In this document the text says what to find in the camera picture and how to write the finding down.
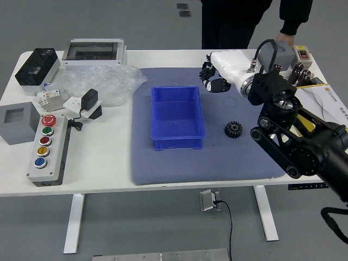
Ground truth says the white table leg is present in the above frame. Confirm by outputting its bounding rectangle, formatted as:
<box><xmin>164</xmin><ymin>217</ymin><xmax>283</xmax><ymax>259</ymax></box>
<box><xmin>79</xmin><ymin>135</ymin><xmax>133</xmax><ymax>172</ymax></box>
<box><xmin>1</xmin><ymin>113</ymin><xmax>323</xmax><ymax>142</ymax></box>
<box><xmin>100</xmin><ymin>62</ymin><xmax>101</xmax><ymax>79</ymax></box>
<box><xmin>254</xmin><ymin>185</ymin><xmax>280</xmax><ymax>242</ymax></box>
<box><xmin>63</xmin><ymin>193</ymin><xmax>85</xmax><ymax>255</ymax></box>

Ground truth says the person's left hand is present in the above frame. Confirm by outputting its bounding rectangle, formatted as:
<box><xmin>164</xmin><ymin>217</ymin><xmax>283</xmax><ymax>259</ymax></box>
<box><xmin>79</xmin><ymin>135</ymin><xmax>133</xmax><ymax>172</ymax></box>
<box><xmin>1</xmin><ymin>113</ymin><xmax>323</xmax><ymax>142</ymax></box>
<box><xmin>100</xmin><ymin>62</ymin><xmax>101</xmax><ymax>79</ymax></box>
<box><xmin>276</xmin><ymin>32</ymin><xmax>296</xmax><ymax>47</ymax></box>

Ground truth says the white socket plate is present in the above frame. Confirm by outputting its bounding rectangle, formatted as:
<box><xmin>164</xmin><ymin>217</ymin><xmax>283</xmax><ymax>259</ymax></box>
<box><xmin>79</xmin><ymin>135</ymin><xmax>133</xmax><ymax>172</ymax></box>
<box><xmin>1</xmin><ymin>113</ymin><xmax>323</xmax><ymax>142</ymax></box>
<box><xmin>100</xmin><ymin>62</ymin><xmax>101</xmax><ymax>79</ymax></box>
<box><xmin>63</xmin><ymin>96</ymin><xmax>103</xmax><ymax>119</ymax></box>

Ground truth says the beige two-button switch box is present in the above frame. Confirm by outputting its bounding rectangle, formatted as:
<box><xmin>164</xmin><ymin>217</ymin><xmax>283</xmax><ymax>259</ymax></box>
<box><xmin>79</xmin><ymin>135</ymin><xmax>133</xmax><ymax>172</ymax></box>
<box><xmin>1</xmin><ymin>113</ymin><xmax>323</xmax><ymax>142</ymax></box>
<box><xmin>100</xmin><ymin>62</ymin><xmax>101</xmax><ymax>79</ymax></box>
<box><xmin>293</xmin><ymin>45</ymin><xmax>313</xmax><ymax>64</ymax></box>

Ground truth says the black table height controller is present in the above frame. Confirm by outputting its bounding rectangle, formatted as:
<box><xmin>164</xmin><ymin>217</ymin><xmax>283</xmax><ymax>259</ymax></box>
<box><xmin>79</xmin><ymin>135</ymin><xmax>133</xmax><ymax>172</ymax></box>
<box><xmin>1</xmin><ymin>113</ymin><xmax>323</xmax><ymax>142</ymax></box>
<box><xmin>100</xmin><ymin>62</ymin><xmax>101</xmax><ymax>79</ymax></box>
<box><xmin>288</xmin><ymin>182</ymin><xmax>330</xmax><ymax>190</ymax></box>

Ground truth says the five-button control box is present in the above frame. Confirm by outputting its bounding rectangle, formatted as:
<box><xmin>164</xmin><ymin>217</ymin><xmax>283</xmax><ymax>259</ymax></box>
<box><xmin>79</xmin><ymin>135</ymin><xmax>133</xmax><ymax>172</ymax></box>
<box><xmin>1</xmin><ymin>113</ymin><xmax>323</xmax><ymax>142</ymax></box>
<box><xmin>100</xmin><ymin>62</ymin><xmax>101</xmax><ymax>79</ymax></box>
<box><xmin>26</xmin><ymin>114</ymin><xmax>72</xmax><ymax>188</ymax></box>

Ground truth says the silver floor socket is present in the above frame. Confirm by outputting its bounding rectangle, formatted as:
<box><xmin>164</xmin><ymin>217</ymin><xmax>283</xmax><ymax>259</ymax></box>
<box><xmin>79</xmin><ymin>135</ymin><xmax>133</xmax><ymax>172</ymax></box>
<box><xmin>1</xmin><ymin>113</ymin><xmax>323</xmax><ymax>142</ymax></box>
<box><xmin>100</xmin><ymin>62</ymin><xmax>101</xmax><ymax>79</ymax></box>
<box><xmin>199</xmin><ymin>189</ymin><xmax>222</xmax><ymax>212</ymax></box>

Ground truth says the grey-blue foam mat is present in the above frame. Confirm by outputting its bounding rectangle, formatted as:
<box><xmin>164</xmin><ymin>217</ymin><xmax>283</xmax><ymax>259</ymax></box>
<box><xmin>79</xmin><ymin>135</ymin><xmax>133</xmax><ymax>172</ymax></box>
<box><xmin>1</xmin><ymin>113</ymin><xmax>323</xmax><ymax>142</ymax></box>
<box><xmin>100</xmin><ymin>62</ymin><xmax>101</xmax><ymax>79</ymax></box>
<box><xmin>130</xmin><ymin>66</ymin><xmax>287</xmax><ymax>186</ymax></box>

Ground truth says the black adapter cable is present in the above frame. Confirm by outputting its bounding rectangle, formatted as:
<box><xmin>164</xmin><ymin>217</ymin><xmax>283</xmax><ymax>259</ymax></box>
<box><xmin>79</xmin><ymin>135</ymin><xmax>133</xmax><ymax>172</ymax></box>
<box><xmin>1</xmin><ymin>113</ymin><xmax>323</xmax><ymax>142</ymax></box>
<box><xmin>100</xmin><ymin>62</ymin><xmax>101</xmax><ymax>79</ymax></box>
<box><xmin>66</xmin><ymin>108</ymin><xmax>85</xmax><ymax>132</ymax></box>

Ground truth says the blue plastic box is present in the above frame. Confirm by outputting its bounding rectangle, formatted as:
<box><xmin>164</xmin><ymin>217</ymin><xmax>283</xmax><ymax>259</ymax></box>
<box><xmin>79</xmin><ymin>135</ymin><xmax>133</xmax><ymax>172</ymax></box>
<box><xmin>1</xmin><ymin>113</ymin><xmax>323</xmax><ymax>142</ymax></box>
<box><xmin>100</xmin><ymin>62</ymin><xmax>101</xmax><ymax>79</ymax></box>
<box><xmin>151</xmin><ymin>85</ymin><xmax>207</xmax><ymax>152</ymax></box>

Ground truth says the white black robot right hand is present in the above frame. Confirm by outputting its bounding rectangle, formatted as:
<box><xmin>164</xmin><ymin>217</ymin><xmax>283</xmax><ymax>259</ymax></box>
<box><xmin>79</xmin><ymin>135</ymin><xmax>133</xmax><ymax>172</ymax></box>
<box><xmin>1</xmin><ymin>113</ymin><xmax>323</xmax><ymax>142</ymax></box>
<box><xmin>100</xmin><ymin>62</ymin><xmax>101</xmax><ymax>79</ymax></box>
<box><xmin>198</xmin><ymin>49</ymin><xmax>259</xmax><ymax>95</ymax></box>

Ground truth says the white circuit breaker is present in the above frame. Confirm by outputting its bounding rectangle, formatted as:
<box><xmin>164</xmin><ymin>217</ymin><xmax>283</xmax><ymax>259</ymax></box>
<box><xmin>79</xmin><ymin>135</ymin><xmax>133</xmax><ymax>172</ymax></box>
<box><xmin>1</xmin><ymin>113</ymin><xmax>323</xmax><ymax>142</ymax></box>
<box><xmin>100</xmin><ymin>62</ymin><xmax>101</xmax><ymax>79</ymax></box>
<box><xmin>36</xmin><ymin>88</ymin><xmax>72</xmax><ymax>113</ymax></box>

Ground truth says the big black gear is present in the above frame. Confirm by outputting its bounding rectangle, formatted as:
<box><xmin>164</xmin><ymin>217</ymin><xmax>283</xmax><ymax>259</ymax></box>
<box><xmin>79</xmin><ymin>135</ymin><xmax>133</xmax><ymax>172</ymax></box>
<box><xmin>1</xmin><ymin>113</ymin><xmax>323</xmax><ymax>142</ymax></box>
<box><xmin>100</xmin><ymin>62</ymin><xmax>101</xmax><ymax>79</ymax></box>
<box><xmin>224</xmin><ymin>121</ymin><xmax>244</xmax><ymax>140</ymax></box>

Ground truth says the yellow and white carton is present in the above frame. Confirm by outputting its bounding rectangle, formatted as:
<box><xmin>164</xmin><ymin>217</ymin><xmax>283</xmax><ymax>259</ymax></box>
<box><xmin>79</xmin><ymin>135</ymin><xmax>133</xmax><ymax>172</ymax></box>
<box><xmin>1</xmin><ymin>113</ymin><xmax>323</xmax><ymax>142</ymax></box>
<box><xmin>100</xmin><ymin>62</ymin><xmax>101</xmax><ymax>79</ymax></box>
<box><xmin>295</xmin><ymin>82</ymin><xmax>348</xmax><ymax>153</ymax></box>

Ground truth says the white box with black lid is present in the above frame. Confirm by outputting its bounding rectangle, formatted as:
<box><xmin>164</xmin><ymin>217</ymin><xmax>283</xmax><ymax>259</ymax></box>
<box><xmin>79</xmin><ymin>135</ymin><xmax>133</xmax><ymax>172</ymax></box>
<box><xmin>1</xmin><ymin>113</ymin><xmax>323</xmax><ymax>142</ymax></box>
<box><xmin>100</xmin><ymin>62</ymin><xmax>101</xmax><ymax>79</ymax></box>
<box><xmin>14</xmin><ymin>48</ymin><xmax>61</xmax><ymax>93</ymax></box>

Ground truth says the white distribution box clear window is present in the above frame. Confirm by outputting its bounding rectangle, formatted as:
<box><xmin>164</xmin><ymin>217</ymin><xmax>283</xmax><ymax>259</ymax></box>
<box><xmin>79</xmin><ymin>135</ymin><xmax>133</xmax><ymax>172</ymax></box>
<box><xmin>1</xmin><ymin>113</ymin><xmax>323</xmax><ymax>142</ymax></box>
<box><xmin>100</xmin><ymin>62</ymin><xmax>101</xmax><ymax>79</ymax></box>
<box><xmin>61</xmin><ymin>38</ymin><xmax>128</xmax><ymax>72</ymax></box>

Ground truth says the person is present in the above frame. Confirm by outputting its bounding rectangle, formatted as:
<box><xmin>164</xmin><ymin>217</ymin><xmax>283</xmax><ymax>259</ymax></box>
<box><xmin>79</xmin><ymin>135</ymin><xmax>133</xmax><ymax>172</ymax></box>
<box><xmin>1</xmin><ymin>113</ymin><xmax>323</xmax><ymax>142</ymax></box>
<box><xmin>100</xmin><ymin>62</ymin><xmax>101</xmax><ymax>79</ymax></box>
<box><xmin>201</xmin><ymin>0</ymin><xmax>314</xmax><ymax>50</ymax></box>

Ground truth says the grey metal plate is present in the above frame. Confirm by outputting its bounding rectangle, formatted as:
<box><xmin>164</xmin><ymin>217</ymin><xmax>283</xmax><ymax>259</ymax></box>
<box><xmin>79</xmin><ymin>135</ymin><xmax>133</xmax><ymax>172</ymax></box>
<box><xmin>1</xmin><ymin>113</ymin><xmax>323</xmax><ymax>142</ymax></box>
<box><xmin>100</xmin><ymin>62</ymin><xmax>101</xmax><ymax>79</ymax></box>
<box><xmin>92</xmin><ymin>248</ymin><xmax>231</xmax><ymax>261</ymax></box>

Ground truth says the black socket base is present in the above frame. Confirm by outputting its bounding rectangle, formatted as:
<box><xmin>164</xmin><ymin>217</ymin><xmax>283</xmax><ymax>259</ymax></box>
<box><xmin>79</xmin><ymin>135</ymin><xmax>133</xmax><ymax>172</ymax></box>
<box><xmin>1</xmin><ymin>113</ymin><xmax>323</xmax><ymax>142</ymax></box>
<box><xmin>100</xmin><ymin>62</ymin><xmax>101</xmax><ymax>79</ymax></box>
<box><xmin>88</xmin><ymin>105</ymin><xmax>103</xmax><ymax>120</ymax></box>

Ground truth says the grey block with square hole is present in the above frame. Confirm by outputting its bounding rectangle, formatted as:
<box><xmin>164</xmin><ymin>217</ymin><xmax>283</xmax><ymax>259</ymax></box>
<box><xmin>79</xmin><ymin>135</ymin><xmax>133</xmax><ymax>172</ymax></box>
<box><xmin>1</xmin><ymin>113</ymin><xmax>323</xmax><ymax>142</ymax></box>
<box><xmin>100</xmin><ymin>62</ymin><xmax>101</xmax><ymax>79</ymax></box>
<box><xmin>0</xmin><ymin>101</ymin><xmax>41</xmax><ymax>146</ymax></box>

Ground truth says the black floor plug and cord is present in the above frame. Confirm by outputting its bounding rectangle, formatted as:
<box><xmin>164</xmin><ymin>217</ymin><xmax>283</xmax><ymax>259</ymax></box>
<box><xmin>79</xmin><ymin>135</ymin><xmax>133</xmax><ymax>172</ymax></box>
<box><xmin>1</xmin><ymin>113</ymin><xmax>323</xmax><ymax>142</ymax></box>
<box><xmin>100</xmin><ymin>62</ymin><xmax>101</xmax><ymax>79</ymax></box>
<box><xmin>213</xmin><ymin>200</ymin><xmax>234</xmax><ymax>261</ymax></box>

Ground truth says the clear plastic bag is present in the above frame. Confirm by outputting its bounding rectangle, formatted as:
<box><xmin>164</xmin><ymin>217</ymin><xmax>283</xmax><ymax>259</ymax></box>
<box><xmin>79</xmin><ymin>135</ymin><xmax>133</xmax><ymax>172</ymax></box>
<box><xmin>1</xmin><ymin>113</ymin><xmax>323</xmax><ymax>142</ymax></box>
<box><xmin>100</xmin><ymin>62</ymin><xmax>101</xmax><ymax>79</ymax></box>
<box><xmin>45</xmin><ymin>64</ymin><xmax>149</xmax><ymax>108</ymax></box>

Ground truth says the black power adapter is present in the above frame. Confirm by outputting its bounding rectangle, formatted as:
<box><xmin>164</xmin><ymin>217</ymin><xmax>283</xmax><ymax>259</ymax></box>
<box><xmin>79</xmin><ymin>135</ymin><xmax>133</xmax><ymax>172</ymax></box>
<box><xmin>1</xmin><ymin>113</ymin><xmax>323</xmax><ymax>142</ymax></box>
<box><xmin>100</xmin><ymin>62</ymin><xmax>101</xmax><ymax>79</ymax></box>
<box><xmin>79</xmin><ymin>88</ymin><xmax>99</xmax><ymax>111</ymax></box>

